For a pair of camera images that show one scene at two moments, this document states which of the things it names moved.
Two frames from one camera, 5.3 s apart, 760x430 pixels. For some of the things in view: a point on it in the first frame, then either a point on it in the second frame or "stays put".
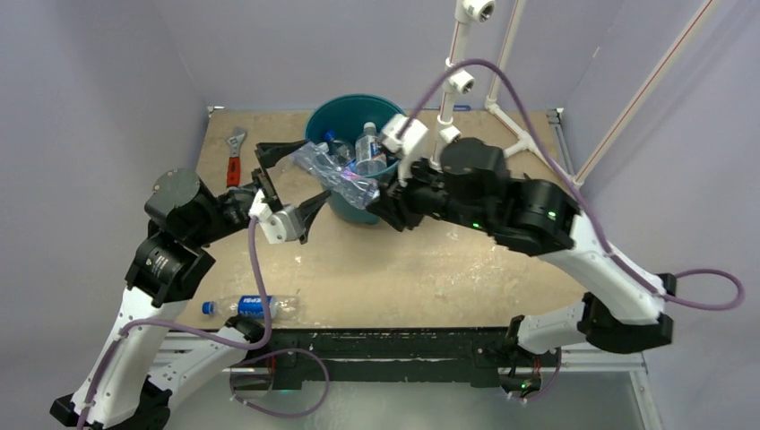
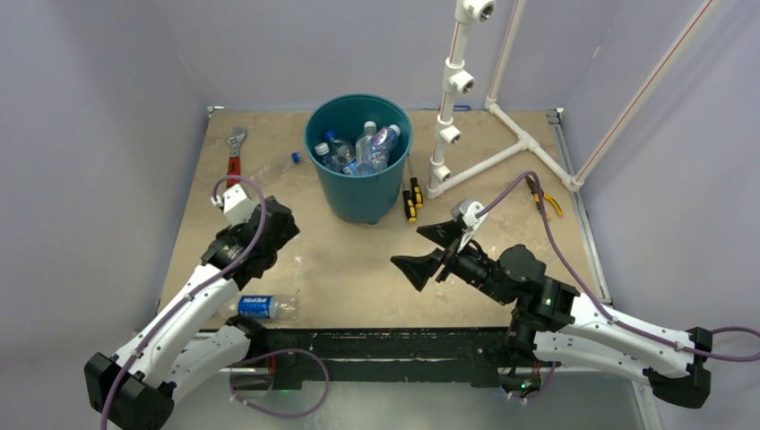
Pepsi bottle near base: [250, 306] stays put
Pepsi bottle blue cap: [341, 151] stays put
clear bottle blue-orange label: [369, 155] stays put
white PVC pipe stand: [459, 81] stays put
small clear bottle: [315, 159] to [383, 143]
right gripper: [394, 201] to [420, 267]
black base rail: [311, 358] stays put
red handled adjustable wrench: [233, 178] stays put
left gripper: [271, 153] to [289, 231]
